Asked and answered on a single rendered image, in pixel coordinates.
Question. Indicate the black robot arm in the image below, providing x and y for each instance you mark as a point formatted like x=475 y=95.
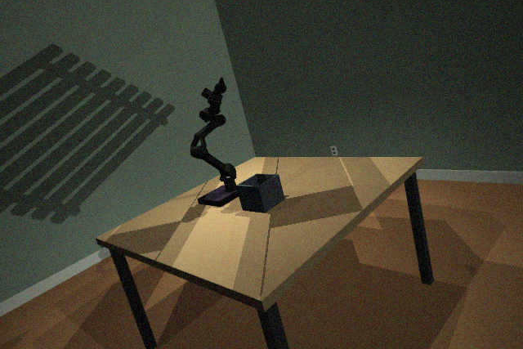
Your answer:
x=227 y=171

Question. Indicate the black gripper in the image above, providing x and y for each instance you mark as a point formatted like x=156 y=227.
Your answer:
x=215 y=98

